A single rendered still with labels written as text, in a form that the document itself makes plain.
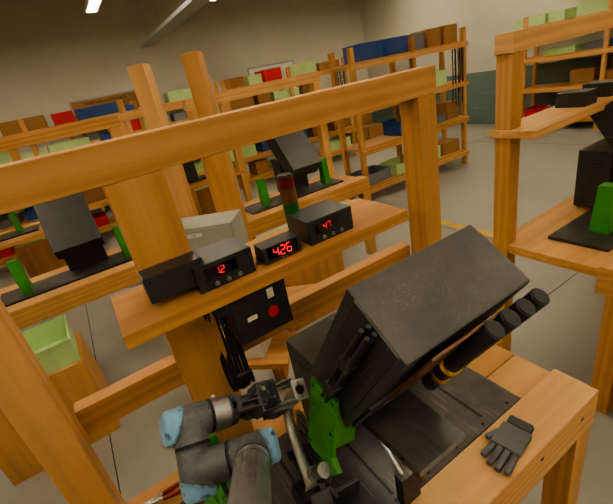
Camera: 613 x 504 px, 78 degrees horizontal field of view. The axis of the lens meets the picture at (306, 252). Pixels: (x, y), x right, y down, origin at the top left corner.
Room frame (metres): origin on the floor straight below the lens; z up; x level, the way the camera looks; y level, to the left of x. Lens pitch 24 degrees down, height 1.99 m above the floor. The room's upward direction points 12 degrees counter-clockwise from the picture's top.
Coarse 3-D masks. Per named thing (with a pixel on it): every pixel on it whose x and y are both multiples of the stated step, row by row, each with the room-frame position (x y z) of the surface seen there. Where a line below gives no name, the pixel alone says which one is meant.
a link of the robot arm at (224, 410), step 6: (222, 396) 0.70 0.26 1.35; (216, 402) 0.68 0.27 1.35; (222, 402) 0.68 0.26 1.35; (228, 402) 0.68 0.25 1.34; (216, 408) 0.66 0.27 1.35; (222, 408) 0.67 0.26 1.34; (228, 408) 0.67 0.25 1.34; (216, 414) 0.65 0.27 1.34; (222, 414) 0.66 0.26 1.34; (228, 414) 0.66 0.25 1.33; (216, 420) 0.69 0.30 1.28; (222, 420) 0.65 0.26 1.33; (228, 420) 0.66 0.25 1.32; (216, 426) 0.68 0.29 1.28; (222, 426) 0.65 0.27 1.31; (228, 426) 0.66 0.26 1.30
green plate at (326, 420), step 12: (312, 384) 0.77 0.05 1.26; (312, 396) 0.77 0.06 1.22; (324, 396) 0.72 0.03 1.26; (324, 408) 0.72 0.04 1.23; (336, 408) 0.68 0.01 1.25; (312, 420) 0.75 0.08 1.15; (324, 420) 0.71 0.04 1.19; (336, 420) 0.68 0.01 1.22; (312, 432) 0.75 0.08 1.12; (324, 432) 0.70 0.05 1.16; (336, 432) 0.68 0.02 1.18; (348, 432) 0.71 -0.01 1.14; (312, 444) 0.74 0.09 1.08; (324, 444) 0.70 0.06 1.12; (336, 444) 0.67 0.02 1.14; (324, 456) 0.69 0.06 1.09
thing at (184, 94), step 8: (168, 96) 9.95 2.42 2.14; (176, 96) 10.04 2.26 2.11; (184, 96) 10.12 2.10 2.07; (136, 104) 9.54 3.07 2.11; (184, 112) 10.08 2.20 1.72; (136, 120) 9.53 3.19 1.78; (144, 120) 9.62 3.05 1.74; (168, 120) 9.87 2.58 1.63; (176, 120) 9.97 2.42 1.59; (184, 120) 9.96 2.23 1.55; (136, 128) 9.50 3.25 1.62; (144, 128) 9.54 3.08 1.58; (72, 136) 8.85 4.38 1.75; (88, 136) 9.04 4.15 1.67; (96, 136) 9.10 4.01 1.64; (200, 160) 10.48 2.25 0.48; (200, 168) 10.05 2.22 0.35; (104, 208) 8.86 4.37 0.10
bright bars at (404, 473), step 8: (384, 448) 0.70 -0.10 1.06; (392, 456) 0.69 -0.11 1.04; (400, 472) 0.66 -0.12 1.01; (408, 472) 0.65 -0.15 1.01; (400, 480) 0.64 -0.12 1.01; (408, 480) 0.64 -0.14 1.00; (416, 480) 0.65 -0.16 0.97; (400, 488) 0.64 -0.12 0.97; (408, 488) 0.64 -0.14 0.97; (416, 488) 0.65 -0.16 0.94; (400, 496) 0.65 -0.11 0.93; (408, 496) 0.64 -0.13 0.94; (416, 496) 0.65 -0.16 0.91
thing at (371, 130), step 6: (366, 114) 10.89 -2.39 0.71; (348, 120) 10.56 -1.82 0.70; (354, 120) 10.66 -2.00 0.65; (366, 120) 10.87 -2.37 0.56; (354, 126) 10.64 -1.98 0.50; (366, 126) 10.59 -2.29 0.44; (372, 126) 10.44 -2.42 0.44; (378, 126) 10.56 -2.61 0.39; (348, 132) 10.21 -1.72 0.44; (366, 132) 10.32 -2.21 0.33; (372, 132) 10.42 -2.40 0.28; (378, 132) 10.54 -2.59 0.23; (366, 138) 10.31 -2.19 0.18; (372, 138) 10.40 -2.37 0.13
